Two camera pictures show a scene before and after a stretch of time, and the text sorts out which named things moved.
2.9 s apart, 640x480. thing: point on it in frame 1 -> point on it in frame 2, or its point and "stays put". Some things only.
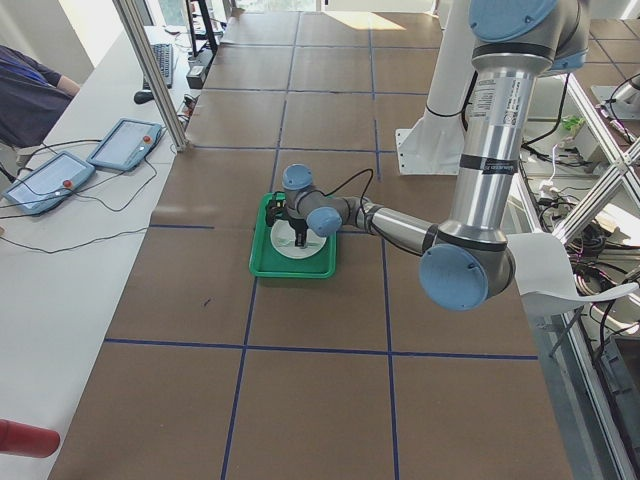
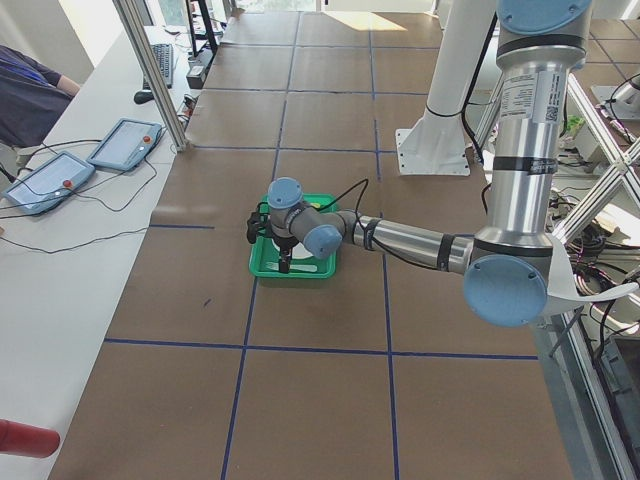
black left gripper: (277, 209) -> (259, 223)
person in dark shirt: (32, 99) stays put
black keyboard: (164, 57) stays put
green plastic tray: (267, 261) stays put
